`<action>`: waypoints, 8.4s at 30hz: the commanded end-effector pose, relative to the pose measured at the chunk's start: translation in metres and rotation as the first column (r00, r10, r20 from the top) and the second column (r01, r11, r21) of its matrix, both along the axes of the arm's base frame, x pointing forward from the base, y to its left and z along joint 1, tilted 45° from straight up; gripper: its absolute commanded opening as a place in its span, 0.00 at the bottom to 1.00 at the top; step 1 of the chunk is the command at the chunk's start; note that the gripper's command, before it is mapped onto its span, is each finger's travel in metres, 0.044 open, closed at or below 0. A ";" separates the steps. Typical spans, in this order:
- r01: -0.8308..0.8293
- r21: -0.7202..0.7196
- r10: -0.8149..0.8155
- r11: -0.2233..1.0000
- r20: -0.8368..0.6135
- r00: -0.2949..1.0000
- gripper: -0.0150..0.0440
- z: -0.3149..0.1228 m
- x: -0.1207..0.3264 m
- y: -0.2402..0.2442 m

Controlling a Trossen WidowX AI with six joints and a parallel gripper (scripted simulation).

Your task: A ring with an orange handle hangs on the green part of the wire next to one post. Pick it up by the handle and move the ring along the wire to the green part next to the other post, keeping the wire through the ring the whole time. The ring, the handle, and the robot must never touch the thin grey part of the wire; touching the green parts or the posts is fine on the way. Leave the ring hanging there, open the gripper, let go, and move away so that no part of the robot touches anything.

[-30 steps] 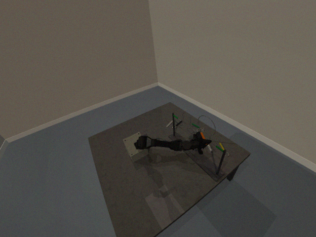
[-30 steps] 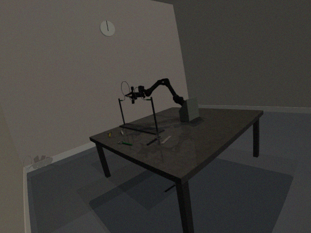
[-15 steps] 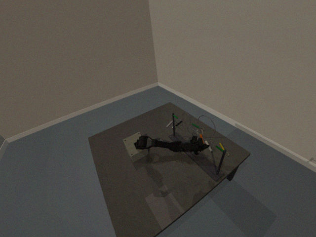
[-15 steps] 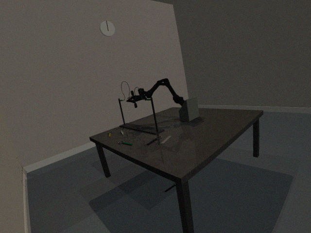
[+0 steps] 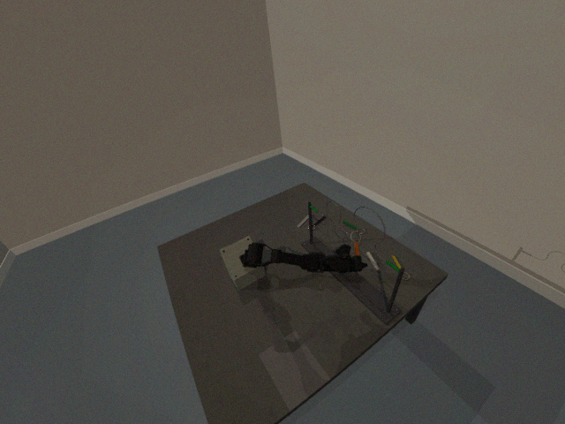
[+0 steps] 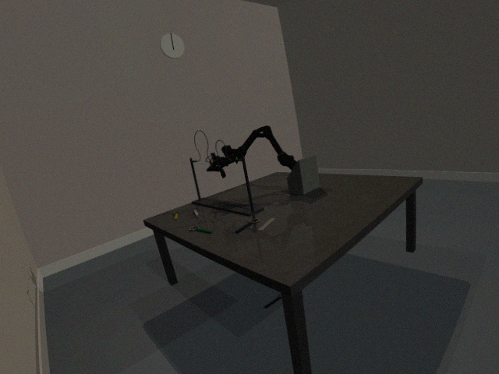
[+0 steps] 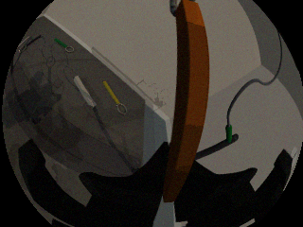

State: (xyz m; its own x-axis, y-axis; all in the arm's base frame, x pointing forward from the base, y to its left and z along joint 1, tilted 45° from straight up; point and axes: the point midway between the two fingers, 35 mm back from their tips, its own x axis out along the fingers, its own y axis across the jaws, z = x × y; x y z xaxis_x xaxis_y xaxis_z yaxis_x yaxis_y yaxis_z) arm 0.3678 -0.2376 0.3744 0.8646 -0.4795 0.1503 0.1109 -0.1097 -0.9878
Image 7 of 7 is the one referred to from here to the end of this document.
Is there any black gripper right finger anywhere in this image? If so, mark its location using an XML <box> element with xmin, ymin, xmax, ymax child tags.
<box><xmin>174</xmin><ymin>159</ymin><xmax>257</xmax><ymax>222</ymax></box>

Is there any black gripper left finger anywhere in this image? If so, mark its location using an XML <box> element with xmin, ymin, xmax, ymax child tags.
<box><xmin>79</xmin><ymin>141</ymin><xmax>169</xmax><ymax>222</ymax></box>

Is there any orange handle with grey loop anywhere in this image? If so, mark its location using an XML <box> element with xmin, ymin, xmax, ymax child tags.
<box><xmin>163</xmin><ymin>0</ymin><xmax>209</xmax><ymax>203</ymax></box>

